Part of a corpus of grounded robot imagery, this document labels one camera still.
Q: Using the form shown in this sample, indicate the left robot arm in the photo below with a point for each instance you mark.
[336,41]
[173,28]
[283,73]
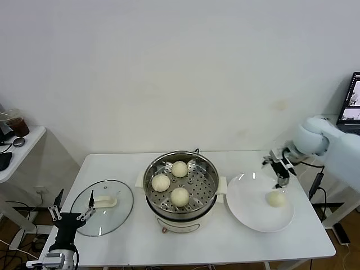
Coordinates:
[70,256]

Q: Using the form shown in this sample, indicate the white side table with cup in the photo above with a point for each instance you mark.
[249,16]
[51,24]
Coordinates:
[31,137]

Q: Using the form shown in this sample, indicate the black floor power strip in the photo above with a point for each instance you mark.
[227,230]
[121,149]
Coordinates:
[341,234]

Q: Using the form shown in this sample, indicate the white wall socket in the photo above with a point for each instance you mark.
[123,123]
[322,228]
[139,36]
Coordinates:
[42,190]

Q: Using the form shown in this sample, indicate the black computer mouse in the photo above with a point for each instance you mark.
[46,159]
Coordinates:
[5,161]

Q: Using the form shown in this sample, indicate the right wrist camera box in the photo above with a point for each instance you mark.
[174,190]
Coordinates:
[277,155]

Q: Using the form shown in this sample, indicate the white electric cooking pot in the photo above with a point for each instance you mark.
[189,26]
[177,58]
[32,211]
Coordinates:
[180,226]

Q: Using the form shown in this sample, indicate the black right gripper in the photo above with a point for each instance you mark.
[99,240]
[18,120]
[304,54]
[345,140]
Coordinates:
[281,168]

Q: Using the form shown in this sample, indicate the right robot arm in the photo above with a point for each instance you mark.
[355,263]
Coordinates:
[337,152]

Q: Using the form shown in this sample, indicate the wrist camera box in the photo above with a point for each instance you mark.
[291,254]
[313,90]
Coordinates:
[277,155]
[54,259]

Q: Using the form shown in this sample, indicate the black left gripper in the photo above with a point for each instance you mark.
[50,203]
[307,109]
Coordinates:
[67,225]

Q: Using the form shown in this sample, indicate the small grey round disc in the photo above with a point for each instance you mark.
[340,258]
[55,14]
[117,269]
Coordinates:
[19,142]

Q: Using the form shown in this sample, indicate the dark open laptop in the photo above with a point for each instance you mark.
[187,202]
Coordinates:
[353,95]

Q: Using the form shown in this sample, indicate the glass pot lid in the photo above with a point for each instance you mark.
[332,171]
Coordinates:
[112,216]

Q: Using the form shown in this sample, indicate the white round plate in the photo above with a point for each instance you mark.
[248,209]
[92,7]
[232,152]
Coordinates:
[247,205]

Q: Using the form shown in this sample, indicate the stainless steel steamer basket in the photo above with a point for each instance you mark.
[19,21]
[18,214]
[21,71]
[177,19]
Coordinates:
[197,197]

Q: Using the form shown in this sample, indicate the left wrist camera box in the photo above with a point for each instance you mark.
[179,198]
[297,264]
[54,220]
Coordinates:
[54,259]

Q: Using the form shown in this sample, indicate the white steamed baozi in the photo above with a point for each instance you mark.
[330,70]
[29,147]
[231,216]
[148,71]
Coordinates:
[180,197]
[161,182]
[179,168]
[276,199]

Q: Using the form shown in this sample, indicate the iced coffee plastic cup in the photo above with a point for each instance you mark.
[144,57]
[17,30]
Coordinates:
[19,126]

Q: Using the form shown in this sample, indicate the black desk device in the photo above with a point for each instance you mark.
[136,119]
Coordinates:
[4,133]

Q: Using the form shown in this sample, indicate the white side table with laptop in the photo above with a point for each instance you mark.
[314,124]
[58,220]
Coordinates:
[343,208]

